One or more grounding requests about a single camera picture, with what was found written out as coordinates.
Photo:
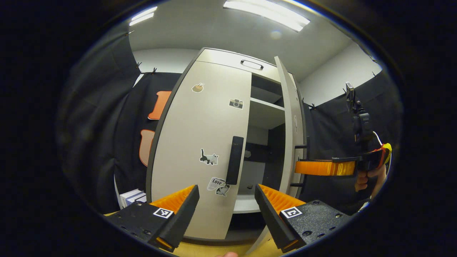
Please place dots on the white cabinet shelf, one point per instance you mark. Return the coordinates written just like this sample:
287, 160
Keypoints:
244, 205
266, 114

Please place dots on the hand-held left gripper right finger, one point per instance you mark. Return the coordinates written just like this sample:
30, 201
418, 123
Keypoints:
271, 217

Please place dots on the stack of white boxes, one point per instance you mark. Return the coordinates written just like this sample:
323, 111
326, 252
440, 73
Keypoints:
132, 198

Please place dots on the black backdrop cloth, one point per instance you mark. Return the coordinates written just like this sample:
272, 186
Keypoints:
328, 125
100, 125

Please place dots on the beige cabinet door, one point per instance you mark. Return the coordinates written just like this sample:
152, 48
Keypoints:
200, 121
291, 117

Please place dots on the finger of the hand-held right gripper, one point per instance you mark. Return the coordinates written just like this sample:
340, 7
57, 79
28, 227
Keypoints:
364, 206
321, 167

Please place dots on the beige cabinet flap panel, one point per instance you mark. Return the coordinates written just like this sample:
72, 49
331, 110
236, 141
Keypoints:
221, 59

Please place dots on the beige double-door shoe cabinet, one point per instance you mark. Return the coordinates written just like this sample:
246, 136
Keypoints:
214, 57

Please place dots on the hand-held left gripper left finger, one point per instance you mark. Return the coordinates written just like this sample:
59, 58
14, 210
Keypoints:
185, 217

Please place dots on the long ceiling light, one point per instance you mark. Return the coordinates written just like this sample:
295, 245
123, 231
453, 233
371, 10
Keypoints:
267, 13

